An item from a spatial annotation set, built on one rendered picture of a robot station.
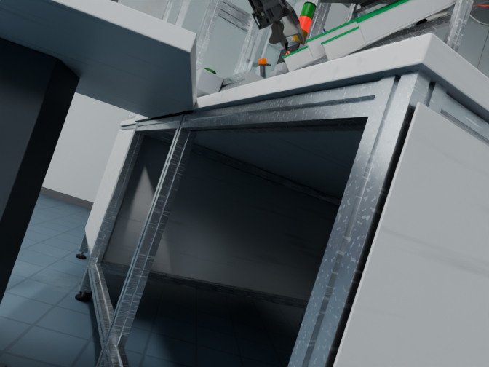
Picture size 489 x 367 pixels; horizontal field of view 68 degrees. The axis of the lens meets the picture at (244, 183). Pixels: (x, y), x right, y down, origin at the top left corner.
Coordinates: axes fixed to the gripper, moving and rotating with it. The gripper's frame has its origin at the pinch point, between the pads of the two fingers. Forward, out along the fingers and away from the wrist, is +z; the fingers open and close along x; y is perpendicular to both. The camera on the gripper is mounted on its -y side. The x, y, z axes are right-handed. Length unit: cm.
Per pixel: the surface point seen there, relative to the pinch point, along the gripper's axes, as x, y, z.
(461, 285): 74, 48, 22
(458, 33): 53, 5, 8
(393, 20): 48, 14, 0
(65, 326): -44, 112, 45
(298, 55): 20.5, 15.6, 0.6
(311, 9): -16.5, -24.8, -4.7
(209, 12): -105, -33, -28
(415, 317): 74, 55, 20
